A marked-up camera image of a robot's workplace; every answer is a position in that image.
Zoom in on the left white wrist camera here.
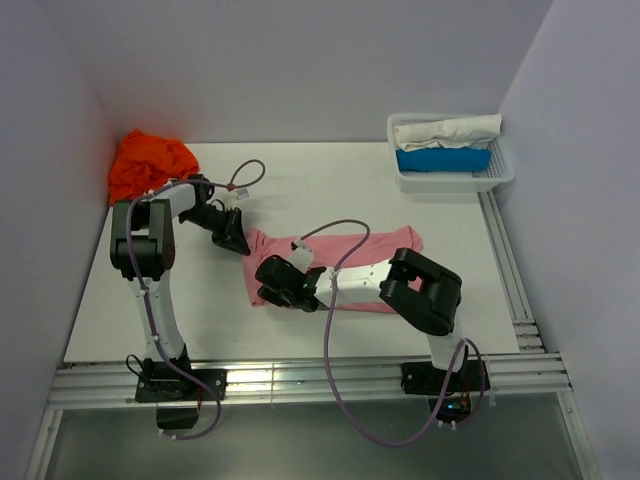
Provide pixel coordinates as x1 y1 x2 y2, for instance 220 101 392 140
221 188 249 209

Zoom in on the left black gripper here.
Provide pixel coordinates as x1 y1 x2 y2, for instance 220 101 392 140
179 205 250 256

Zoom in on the purple cable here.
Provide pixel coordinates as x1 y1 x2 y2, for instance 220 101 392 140
125 158 267 442
292 218 486 448

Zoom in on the white plastic basket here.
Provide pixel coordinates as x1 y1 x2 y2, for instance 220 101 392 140
386 113 515 194

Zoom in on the orange t shirt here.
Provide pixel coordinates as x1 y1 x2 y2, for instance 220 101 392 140
107 129 200 205

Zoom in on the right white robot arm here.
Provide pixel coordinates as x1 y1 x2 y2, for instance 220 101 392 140
255 246 468 390

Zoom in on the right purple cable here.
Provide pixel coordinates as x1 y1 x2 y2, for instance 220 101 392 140
292 218 486 448

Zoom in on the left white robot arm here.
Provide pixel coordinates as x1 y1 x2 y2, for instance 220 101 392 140
109 174 250 399

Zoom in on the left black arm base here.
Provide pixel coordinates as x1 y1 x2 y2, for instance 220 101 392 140
125 353 227 433

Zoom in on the rolled blue t shirt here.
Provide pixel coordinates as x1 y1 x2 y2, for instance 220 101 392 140
395 147 491 173

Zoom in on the rolled white t shirt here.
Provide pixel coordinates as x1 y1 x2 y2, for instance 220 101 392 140
391 114 502 152

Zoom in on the aluminium rail frame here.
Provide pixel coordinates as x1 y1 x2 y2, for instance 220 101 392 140
27 193 602 479

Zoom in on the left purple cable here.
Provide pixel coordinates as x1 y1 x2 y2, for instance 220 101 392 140
125 158 267 442

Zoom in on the pink t shirt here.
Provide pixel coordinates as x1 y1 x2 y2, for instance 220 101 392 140
242 225 423 314

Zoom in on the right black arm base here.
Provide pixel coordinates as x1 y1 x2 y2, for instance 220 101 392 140
401 359 491 423

